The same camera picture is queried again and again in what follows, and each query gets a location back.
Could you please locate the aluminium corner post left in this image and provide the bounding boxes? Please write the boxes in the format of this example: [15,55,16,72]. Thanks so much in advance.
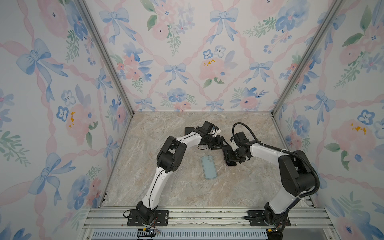
[74,0,134,117]

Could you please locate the black corrugated cable hose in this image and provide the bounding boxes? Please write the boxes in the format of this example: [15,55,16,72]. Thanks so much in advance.
[231,121,320,199]

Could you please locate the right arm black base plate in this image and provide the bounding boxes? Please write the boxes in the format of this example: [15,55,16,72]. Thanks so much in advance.
[244,210,291,228]

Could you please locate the white vent grille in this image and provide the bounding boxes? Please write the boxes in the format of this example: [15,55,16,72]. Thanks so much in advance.
[90,229,268,240]

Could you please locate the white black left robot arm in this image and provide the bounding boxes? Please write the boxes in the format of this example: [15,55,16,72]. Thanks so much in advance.
[136,131,229,225]

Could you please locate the light blue phone case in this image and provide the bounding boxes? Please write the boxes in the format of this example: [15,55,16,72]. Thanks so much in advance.
[201,156,218,180]

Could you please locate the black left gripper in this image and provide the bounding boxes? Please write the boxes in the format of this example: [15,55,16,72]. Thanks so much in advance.
[205,135,229,151]

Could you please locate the aluminium corner post right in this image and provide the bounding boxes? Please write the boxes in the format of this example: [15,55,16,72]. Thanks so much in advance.
[271,0,344,116]

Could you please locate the silver edged phone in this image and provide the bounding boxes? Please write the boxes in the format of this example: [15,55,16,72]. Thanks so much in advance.
[185,127,195,136]

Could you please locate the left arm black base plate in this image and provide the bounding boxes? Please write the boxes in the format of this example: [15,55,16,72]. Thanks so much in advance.
[124,210,169,227]

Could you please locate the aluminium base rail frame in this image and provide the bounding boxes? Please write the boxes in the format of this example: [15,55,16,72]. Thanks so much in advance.
[77,207,340,240]

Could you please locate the aluminium corner post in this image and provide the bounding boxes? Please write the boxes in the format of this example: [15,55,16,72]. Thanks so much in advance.
[74,0,134,117]
[271,0,344,116]

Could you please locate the pink edged phone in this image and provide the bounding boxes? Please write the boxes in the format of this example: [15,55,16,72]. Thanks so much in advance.
[226,161,237,167]

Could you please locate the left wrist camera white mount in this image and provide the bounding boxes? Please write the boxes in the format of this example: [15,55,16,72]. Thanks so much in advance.
[200,121,221,137]

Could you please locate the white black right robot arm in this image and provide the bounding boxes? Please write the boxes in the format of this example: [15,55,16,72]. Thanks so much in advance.
[222,142,320,228]

